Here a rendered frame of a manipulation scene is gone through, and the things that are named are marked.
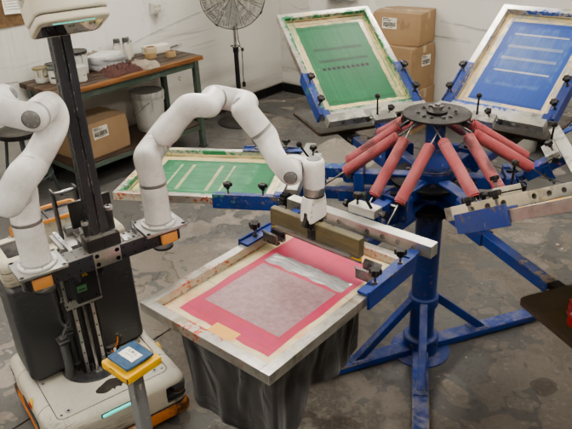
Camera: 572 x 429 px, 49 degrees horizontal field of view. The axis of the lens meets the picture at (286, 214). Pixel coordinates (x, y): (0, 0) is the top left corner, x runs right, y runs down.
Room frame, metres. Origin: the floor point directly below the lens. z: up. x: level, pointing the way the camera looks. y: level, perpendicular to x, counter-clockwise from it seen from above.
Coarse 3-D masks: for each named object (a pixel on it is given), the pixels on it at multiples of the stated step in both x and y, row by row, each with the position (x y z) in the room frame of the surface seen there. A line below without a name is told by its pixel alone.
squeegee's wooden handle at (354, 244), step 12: (276, 216) 2.09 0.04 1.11; (288, 216) 2.05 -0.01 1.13; (288, 228) 2.05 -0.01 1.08; (300, 228) 2.01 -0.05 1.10; (324, 228) 1.94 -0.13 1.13; (336, 228) 1.93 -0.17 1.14; (324, 240) 1.94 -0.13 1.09; (336, 240) 1.91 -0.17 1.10; (348, 240) 1.87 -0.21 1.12; (360, 240) 1.85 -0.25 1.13; (348, 252) 1.87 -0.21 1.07; (360, 252) 1.85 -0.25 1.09
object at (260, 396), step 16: (192, 352) 1.73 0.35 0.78; (208, 352) 1.67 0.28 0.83; (192, 368) 1.74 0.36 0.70; (208, 368) 1.70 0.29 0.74; (224, 368) 1.63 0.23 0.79; (192, 384) 1.76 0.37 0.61; (208, 384) 1.71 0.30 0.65; (224, 384) 1.64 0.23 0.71; (240, 384) 1.59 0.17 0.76; (256, 384) 1.55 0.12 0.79; (272, 384) 1.48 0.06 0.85; (208, 400) 1.72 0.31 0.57; (224, 400) 1.64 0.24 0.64; (240, 400) 1.60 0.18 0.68; (256, 400) 1.56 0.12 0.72; (272, 400) 1.49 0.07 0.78; (224, 416) 1.65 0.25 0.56; (240, 416) 1.61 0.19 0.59; (256, 416) 1.56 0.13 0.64; (272, 416) 1.49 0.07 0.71
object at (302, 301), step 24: (336, 264) 1.99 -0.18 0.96; (360, 264) 1.98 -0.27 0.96; (288, 288) 1.85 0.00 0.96; (312, 288) 1.84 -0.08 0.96; (264, 312) 1.71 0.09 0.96; (288, 312) 1.70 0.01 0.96; (312, 312) 1.69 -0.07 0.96; (240, 336) 1.59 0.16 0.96; (264, 336) 1.58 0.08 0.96; (288, 336) 1.58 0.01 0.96
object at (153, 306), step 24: (216, 264) 1.97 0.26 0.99; (168, 288) 1.83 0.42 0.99; (192, 288) 1.87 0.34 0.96; (144, 312) 1.74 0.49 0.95; (168, 312) 1.68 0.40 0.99; (336, 312) 1.64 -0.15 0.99; (192, 336) 1.57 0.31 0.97; (216, 336) 1.55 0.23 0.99; (312, 336) 1.53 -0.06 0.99; (240, 360) 1.44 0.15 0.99; (288, 360) 1.42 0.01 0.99
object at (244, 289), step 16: (288, 256) 2.06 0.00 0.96; (304, 256) 2.05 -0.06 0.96; (320, 256) 2.05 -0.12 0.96; (240, 272) 1.96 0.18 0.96; (256, 272) 1.95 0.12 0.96; (272, 272) 1.95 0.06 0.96; (288, 272) 1.95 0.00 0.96; (224, 288) 1.86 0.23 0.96; (240, 288) 1.86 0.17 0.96; (256, 288) 1.85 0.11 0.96; (272, 288) 1.85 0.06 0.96; (192, 304) 1.77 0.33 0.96; (208, 304) 1.77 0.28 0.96; (224, 304) 1.76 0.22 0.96; (240, 304) 1.76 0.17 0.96; (256, 304) 1.76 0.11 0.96; (208, 320) 1.68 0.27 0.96; (224, 320) 1.67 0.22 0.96
